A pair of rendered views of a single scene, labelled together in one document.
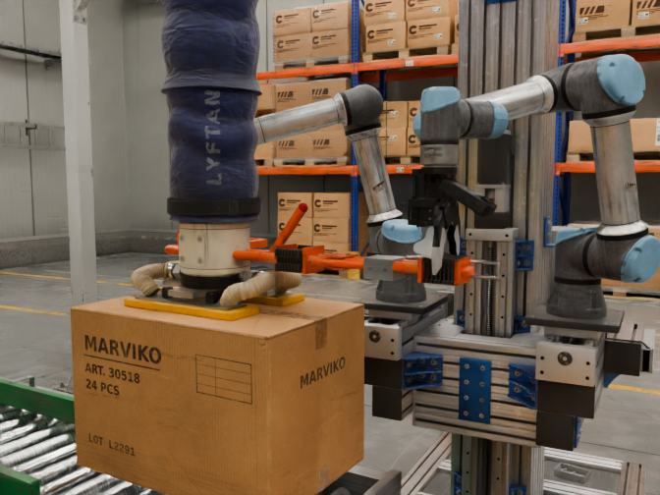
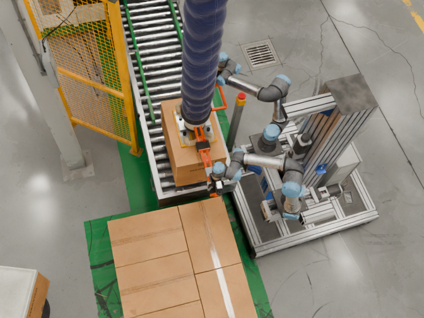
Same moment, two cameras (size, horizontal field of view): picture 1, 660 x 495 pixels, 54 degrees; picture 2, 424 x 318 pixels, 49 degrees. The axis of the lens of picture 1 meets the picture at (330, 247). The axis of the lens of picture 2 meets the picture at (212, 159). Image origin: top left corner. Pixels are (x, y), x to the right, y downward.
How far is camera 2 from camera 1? 3.03 m
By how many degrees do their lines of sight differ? 63
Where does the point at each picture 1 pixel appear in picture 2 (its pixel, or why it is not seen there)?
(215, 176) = (188, 115)
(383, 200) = (277, 115)
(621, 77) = (286, 191)
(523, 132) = (314, 147)
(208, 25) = (188, 89)
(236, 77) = (196, 101)
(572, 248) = not seen: hidden behind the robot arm
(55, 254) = not seen: outside the picture
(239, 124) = (197, 107)
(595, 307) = not seen: hidden behind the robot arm
